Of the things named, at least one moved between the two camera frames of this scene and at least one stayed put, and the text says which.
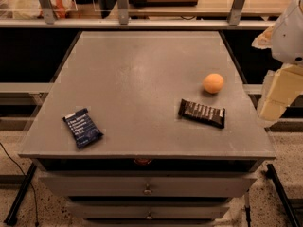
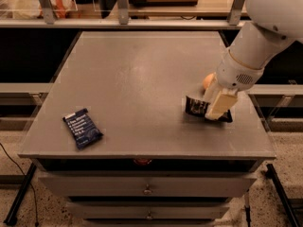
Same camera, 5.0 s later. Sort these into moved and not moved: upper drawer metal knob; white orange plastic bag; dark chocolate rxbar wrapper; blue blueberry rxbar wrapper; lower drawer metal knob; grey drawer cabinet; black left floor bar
Moved: dark chocolate rxbar wrapper
Not moved: black left floor bar; upper drawer metal knob; white orange plastic bag; grey drawer cabinet; lower drawer metal knob; blue blueberry rxbar wrapper
